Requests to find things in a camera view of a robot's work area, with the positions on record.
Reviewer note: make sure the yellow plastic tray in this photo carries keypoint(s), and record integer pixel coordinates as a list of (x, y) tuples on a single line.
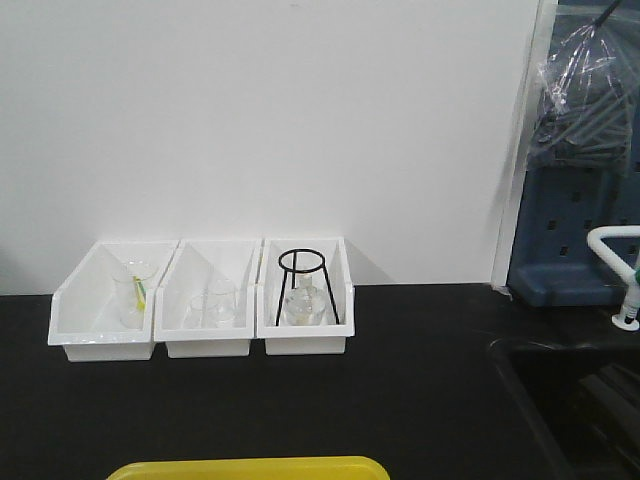
[(323, 467)]

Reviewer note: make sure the right white storage bin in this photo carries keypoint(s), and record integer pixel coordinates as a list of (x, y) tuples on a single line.
[(327, 338)]

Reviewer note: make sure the white storage bin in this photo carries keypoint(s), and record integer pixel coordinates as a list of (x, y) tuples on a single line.
[(327, 338), (84, 319), (194, 265)]

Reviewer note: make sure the clear glass conical flask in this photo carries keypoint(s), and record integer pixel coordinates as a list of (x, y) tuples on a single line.
[(305, 304)]

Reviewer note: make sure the clear glass beaker rear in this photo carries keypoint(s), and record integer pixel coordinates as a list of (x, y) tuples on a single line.
[(221, 304)]

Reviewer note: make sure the middle white storage bin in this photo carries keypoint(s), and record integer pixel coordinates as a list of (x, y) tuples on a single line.
[(194, 265)]

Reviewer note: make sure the clear glass beaker front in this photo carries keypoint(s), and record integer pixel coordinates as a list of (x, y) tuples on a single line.
[(201, 312)]

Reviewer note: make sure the green yellow stirrer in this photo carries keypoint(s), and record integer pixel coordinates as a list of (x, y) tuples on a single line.
[(139, 293)]

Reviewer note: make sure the clear glass beaker with stirrers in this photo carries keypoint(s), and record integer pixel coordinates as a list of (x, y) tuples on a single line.
[(131, 281)]

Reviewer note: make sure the left white storage bin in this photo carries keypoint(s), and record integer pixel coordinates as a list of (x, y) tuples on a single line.
[(84, 319)]

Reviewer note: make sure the blue pegboard drying rack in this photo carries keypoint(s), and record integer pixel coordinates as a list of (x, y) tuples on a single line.
[(551, 263)]

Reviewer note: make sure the black lab sink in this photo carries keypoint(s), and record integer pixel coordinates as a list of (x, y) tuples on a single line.
[(580, 401)]

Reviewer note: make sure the clear plastic bag of pegs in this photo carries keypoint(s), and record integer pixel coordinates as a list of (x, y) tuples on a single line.
[(590, 90)]

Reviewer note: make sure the white lab faucet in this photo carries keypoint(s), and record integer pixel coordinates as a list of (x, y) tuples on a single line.
[(627, 318)]

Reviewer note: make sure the black wire tripod stand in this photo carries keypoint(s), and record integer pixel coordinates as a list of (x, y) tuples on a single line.
[(299, 261)]

